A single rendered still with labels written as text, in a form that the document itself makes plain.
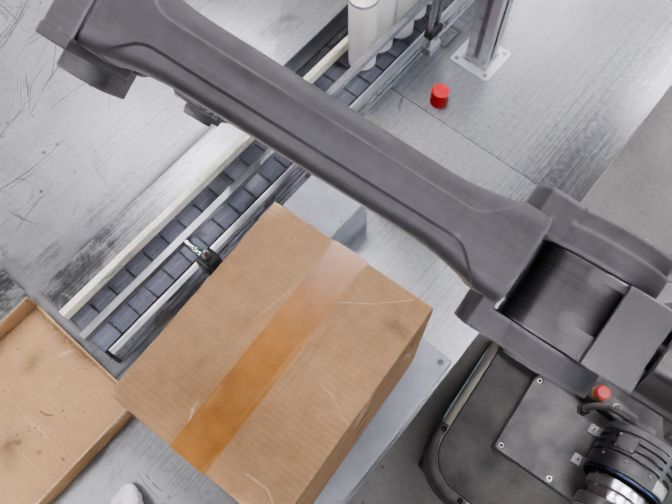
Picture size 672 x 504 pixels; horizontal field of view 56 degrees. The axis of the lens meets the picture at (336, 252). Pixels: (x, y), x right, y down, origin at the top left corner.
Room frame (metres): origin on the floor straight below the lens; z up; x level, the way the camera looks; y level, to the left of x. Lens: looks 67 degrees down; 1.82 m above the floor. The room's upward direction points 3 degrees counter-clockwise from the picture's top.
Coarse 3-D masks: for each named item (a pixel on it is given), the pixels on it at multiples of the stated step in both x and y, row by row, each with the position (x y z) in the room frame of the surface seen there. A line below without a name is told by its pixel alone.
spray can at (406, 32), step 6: (396, 0) 0.83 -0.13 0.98; (402, 0) 0.83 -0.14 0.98; (408, 0) 0.83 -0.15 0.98; (414, 0) 0.83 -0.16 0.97; (396, 6) 0.83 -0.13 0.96; (402, 6) 0.83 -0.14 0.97; (408, 6) 0.83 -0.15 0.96; (396, 12) 0.83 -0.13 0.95; (402, 12) 0.83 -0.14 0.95; (396, 18) 0.83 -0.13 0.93; (414, 18) 0.85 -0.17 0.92; (408, 24) 0.83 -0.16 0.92; (402, 30) 0.83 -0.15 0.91; (408, 30) 0.83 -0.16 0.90; (396, 36) 0.83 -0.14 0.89; (402, 36) 0.83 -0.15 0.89; (408, 36) 0.83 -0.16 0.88
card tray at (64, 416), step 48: (0, 336) 0.30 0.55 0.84; (48, 336) 0.30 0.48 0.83; (0, 384) 0.22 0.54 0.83; (48, 384) 0.22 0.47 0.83; (96, 384) 0.22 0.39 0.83; (0, 432) 0.15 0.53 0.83; (48, 432) 0.15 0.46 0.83; (96, 432) 0.14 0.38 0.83; (0, 480) 0.08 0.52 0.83; (48, 480) 0.08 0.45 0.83
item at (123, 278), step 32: (448, 0) 0.92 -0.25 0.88; (416, 32) 0.84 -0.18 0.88; (384, 64) 0.77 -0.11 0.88; (352, 96) 0.71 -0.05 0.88; (288, 160) 0.58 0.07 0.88; (256, 192) 0.52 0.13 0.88; (224, 224) 0.46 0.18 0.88; (192, 256) 0.41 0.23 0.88; (160, 288) 0.35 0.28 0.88; (128, 320) 0.30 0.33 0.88
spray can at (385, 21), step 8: (384, 0) 0.80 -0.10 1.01; (392, 0) 0.80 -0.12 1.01; (384, 8) 0.80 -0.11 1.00; (392, 8) 0.80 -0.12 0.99; (384, 16) 0.80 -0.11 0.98; (392, 16) 0.80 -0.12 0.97; (384, 24) 0.80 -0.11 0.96; (392, 24) 0.81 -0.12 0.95; (384, 32) 0.80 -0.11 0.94; (392, 40) 0.81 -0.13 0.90; (384, 48) 0.80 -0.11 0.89
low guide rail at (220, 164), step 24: (336, 48) 0.79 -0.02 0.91; (312, 72) 0.74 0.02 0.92; (240, 144) 0.59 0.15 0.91; (216, 168) 0.55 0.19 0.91; (192, 192) 0.51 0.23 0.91; (168, 216) 0.47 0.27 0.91; (144, 240) 0.43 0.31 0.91; (120, 264) 0.39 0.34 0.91; (96, 288) 0.35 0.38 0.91; (72, 312) 0.31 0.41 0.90
